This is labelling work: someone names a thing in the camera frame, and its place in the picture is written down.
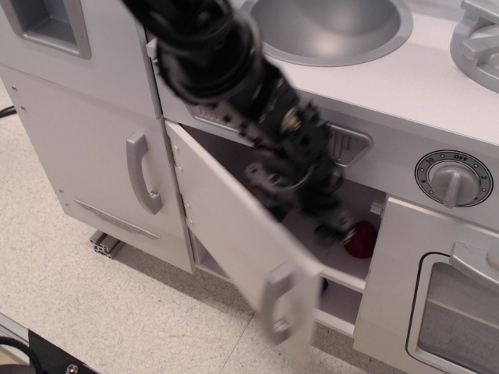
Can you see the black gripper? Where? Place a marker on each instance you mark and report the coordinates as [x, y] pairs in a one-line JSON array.
[[299, 175]]

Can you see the white cabinet door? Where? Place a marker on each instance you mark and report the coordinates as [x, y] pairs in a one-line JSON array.
[[240, 234]]

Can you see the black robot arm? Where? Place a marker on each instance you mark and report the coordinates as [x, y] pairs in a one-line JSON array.
[[210, 56]]

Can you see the grey vent grille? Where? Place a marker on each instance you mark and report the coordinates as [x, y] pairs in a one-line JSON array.
[[346, 146]]

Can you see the red toy object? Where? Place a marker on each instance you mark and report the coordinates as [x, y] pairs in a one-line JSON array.
[[361, 240]]

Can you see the blue toy object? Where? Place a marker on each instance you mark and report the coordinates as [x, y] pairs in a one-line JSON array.
[[324, 286]]

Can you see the white toy kitchen unit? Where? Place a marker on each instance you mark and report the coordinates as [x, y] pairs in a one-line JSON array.
[[358, 189]]

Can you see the silver sink bowl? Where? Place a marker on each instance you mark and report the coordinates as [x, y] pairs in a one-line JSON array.
[[331, 33]]

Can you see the grey timer knob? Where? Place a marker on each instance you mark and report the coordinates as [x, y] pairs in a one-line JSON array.
[[454, 179]]

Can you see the white fridge door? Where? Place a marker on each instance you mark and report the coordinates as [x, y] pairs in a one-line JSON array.
[[81, 144]]

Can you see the silver fridge emblem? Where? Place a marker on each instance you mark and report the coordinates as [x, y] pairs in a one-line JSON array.
[[116, 221]]

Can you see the grey stove burner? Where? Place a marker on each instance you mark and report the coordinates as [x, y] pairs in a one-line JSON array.
[[472, 55]]

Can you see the white oven door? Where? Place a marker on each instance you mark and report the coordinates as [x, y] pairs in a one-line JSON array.
[[454, 319]]

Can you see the grey cabinet door handle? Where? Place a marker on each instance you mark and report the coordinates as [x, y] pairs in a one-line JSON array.
[[279, 314]]

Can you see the grey fridge door handle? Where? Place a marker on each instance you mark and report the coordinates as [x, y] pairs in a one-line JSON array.
[[136, 150]]

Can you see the grey oven door handle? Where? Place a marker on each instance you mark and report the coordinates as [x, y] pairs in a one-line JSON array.
[[479, 264]]

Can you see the aluminium extrusion rail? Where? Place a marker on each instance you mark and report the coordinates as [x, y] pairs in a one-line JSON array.
[[105, 244]]

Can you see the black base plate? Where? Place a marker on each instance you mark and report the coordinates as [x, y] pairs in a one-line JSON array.
[[55, 360]]

